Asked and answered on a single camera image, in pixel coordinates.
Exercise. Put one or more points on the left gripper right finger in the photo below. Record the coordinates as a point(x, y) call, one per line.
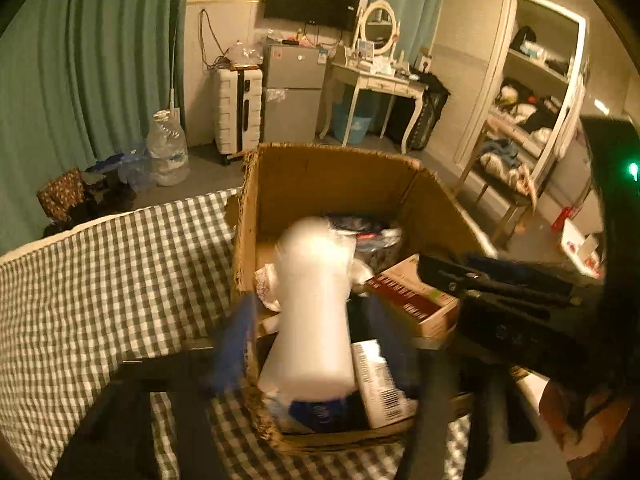
point(507, 438)

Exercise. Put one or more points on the beige amoxicillin medicine box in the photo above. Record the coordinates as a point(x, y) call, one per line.
point(420, 309)

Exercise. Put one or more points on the black glossy plastic container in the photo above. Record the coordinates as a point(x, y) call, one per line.
point(378, 242)

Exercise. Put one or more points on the white dog figurine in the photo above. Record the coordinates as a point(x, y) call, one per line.
point(311, 357)

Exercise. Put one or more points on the person's right hand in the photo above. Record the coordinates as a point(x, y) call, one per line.
point(584, 427)

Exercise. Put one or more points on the green checkered tablecloth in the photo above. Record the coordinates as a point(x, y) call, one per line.
point(139, 284)

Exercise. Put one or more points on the cardboard box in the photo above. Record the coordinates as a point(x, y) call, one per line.
point(286, 182)

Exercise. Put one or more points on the white wardrobe shelving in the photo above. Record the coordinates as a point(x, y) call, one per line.
point(514, 64)

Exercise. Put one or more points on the brown patterned bag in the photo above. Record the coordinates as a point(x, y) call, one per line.
point(59, 196)

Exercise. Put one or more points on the blue trash bin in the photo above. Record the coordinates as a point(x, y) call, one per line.
point(358, 127)

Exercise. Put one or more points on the white vanity table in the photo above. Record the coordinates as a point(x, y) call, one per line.
point(377, 90)

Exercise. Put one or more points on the large water bottle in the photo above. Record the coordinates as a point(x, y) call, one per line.
point(166, 145)

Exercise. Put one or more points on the oval vanity mirror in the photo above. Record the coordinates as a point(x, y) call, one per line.
point(377, 31)

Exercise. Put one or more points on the silver mini fridge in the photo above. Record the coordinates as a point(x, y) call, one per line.
point(292, 82)

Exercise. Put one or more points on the white suitcase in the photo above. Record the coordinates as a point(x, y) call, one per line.
point(237, 110)

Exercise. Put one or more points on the green curtain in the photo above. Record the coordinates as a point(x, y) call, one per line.
point(80, 81)

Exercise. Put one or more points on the wall mounted television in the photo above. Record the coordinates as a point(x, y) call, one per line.
point(338, 14)

